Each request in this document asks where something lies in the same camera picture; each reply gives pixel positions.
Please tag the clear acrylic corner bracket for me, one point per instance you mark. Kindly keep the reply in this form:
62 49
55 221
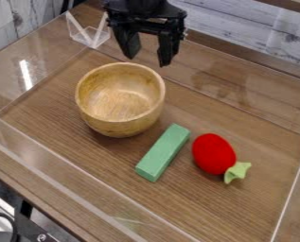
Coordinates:
90 36

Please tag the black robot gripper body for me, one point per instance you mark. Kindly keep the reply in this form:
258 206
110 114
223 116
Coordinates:
145 16

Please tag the clear acrylic tray wall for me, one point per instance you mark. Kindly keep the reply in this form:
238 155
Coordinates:
90 209

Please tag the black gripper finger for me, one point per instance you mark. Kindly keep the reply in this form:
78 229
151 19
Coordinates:
169 38
127 39

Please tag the light wooden bowl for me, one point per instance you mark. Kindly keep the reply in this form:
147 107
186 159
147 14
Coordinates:
119 97

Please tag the green rectangular block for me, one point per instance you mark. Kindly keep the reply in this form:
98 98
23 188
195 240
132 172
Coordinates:
157 159

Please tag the red felt strawberry toy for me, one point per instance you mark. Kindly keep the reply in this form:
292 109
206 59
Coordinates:
215 158

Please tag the black table leg bracket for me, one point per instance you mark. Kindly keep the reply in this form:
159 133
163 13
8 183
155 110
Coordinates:
27 229

